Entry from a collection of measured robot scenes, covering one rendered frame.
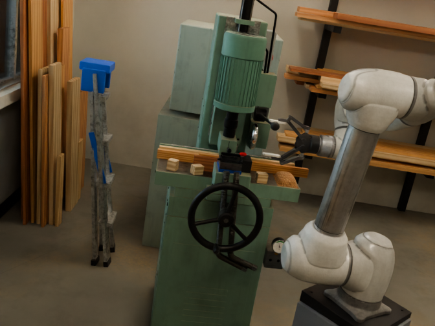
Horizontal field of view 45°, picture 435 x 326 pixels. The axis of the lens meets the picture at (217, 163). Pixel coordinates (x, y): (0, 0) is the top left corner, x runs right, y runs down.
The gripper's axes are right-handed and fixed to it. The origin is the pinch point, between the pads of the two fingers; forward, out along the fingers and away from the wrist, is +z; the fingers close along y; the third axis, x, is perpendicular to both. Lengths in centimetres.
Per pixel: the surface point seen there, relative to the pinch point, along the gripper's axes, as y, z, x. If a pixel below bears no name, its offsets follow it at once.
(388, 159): -39, -137, -196
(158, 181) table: -24.5, 41.0, -1.1
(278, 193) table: -22.9, -8.4, -1.3
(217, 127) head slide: -3.5, 18.8, -24.7
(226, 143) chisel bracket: -7.3, 14.9, -11.5
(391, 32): 57, -111, -184
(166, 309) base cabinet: -84, 30, -5
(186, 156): -16.2, 30.8, -16.1
